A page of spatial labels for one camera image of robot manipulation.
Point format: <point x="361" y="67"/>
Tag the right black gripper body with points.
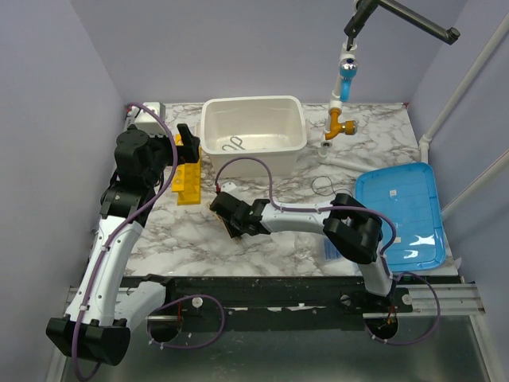
<point x="234" y="228"/>

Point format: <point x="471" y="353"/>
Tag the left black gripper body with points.
<point x="164" y="152"/>

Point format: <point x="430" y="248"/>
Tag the yellow test tube rack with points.
<point x="187" y="182"/>

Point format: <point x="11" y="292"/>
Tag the white plastic tub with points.
<point x="273" y="129"/>

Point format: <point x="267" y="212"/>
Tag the bag of blue pipettes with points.
<point x="329" y="253"/>

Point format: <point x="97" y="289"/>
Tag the blue plastic tray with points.
<point x="407" y="195"/>

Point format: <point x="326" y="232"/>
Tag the wooden stick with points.
<point x="222" y="224"/>

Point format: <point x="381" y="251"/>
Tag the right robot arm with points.
<point x="355" y="231"/>

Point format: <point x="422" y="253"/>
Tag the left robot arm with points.
<point x="95" y="327"/>

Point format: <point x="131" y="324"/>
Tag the faucet pipe assembly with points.
<point x="347" y="69"/>

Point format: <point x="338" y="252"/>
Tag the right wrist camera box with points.
<point x="230" y="188"/>

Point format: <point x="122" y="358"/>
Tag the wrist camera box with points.
<point x="145" y="121"/>
<point x="230" y="188"/>

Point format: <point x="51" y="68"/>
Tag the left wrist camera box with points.
<point x="145" y="121"/>

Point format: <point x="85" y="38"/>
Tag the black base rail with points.
<point x="248" y="304"/>

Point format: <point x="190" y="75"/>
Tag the white wall pipe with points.
<point x="501" y="163"/>

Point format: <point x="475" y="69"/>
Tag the black overhead camera arm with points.
<point x="365" y="8"/>

